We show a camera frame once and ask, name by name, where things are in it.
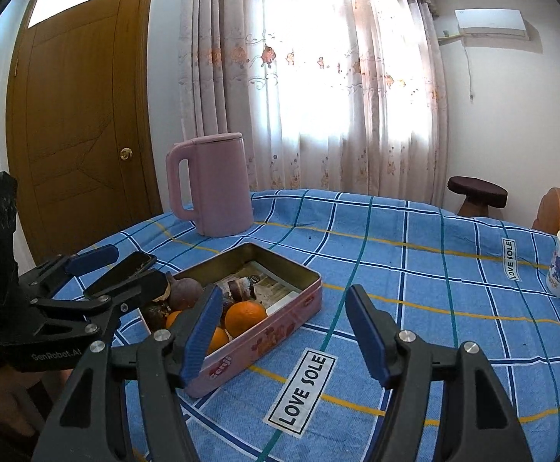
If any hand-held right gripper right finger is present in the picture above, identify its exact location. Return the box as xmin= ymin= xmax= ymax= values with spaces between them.
xmin=345 ymin=284 xmax=533 ymax=462

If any dark round stool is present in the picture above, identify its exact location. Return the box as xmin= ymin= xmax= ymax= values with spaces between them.
xmin=447 ymin=176 xmax=508 ymax=217

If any small brown wrapped snack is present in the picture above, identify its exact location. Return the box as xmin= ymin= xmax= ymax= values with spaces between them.
xmin=226 ymin=275 xmax=257 ymax=305

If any pink electric kettle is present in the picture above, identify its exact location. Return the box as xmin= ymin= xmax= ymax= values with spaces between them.
xmin=166 ymin=132 xmax=254 ymax=238

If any air conditioner power cord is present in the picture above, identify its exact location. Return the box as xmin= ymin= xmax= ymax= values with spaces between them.
xmin=462 ymin=38 xmax=476 ymax=103

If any colour printed paper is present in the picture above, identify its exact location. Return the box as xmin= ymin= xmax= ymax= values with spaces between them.
xmin=213 ymin=261 xmax=305 ymax=316

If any pink metal tin box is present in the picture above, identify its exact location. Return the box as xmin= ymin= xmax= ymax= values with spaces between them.
xmin=138 ymin=242 xmax=323 ymax=399

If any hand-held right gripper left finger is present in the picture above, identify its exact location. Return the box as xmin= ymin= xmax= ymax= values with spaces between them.
xmin=30 ymin=285 xmax=225 ymax=462

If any white air conditioner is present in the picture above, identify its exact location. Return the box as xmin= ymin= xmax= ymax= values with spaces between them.
xmin=454 ymin=8 xmax=530 ymax=40

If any small orange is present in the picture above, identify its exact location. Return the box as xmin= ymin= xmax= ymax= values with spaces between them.
xmin=207 ymin=326 xmax=230 ymax=354

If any brown leather armchair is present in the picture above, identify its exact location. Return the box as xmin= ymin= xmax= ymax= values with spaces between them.
xmin=531 ymin=187 xmax=560 ymax=244

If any large orange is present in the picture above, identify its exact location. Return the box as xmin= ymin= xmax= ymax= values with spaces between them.
xmin=225 ymin=301 xmax=268 ymax=338

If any round purple passion fruit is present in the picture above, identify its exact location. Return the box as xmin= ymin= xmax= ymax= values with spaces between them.
xmin=169 ymin=276 xmax=205 ymax=311

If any dark wrinkled passion fruit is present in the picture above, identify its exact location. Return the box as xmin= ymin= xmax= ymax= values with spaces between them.
xmin=143 ymin=302 xmax=170 ymax=333

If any blue plaid tablecloth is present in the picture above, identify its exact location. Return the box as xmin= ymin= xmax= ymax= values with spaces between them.
xmin=49 ymin=187 xmax=560 ymax=462

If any sheer floral curtain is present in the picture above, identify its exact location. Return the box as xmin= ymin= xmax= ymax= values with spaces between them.
xmin=176 ymin=0 xmax=449 ymax=208

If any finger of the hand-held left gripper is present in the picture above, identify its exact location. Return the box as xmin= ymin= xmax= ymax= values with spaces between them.
xmin=17 ymin=244 xmax=120 ymax=300
xmin=30 ymin=269 xmax=168 ymax=347

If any brown wooden door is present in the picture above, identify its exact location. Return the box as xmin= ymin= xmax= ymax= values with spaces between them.
xmin=5 ymin=0 xmax=165 ymax=261

